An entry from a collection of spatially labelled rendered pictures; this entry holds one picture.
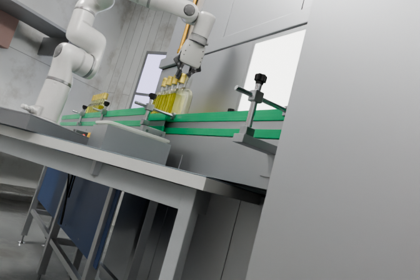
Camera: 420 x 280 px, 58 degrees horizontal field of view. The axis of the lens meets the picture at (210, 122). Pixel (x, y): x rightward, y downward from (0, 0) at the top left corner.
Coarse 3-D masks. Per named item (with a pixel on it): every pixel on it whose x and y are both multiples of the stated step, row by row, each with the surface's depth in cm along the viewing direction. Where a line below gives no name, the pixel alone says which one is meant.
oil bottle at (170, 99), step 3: (174, 90) 160; (177, 90) 160; (171, 93) 161; (174, 93) 159; (171, 96) 160; (174, 96) 159; (168, 99) 162; (171, 99) 159; (168, 102) 160; (171, 102) 158; (168, 105) 160; (171, 105) 158; (165, 108) 161; (168, 108) 159; (171, 108) 158; (165, 111) 160; (168, 111) 158
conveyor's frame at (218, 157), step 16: (80, 128) 224; (176, 144) 135; (192, 144) 125; (208, 144) 117; (224, 144) 110; (240, 144) 103; (192, 160) 122; (208, 160) 114; (224, 160) 107; (240, 160) 101; (256, 160) 96; (208, 176) 111; (224, 176) 105; (240, 176) 99; (256, 176) 94
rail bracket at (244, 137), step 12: (252, 96) 87; (252, 108) 87; (276, 108) 92; (252, 120) 87; (240, 132) 87; (252, 132) 87; (252, 144) 86; (264, 144) 87; (264, 156) 93; (264, 168) 91
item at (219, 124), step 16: (208, 112) 127; (224, 112) 119; (240, 112) 112; (256, 112) 105; (272, 112) 99; (176, 128) 143; (192, 128) 133; (208, 128) 124; (224, 128) 116; (256, 128) 103; (272, 128) 98
